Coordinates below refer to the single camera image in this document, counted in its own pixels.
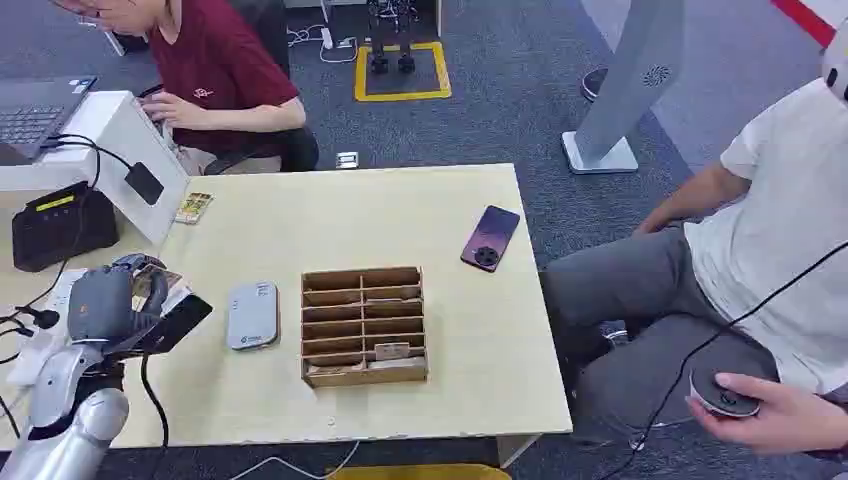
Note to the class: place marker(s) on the person's hand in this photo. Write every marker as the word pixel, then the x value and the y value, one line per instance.
pixel 775 417

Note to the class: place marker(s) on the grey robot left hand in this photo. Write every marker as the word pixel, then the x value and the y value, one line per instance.
pixel 99 305

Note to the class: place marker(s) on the round black controller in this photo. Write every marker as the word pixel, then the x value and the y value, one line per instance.
pixel 719 396

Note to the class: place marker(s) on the printed playing card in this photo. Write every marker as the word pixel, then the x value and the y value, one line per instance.
pixel 173 286

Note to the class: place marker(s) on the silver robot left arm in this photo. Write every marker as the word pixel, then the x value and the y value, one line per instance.
pixel 73 424

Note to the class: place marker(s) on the black plug connector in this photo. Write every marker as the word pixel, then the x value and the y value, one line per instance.
pixel 41 318

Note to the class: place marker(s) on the black flat plate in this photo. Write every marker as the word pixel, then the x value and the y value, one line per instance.
pixel 177 324

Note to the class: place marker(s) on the black device with yellow label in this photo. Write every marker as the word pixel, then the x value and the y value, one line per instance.
pixel 63 228

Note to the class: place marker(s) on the black power adapter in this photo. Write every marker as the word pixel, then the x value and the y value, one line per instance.
pixel 144 183

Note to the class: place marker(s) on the printed card pack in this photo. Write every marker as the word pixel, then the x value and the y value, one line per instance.
pixel 193 208

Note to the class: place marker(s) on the grey card reader device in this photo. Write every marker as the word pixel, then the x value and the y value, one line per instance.
pixel 252 315

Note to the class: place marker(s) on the person in white top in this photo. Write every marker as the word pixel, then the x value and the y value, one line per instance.
pixel 748 265

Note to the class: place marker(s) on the white laptop stand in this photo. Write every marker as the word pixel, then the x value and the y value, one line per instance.
pixel 126 142

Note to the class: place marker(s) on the grey laptop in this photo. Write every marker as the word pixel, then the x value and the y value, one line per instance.
pixel 33 116

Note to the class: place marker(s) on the person in red top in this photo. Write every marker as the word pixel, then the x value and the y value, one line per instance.
pixel 225 73

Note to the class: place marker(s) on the wooden slotted card box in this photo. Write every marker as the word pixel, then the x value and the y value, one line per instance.
pixel 363 326

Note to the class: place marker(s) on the small silver floor box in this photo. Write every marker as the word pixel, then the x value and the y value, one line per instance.
pixel 347 160

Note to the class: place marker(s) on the pale card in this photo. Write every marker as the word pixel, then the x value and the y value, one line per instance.
pixel 397 363

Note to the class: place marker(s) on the purple smartphone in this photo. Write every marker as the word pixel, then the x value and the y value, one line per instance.
pixel 490 237

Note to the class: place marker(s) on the white power strip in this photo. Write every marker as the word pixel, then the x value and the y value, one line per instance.
pixel 327 38

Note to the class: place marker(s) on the yellow seat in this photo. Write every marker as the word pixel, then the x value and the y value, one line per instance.
pixel 417 473

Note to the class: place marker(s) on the grey floor stand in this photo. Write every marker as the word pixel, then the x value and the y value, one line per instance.
pixel 623 86

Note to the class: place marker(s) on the black shoe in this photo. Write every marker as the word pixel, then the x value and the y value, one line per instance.
pixel 593 83

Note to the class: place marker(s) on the black robot legs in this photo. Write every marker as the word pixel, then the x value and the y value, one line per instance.
pixel 392 36

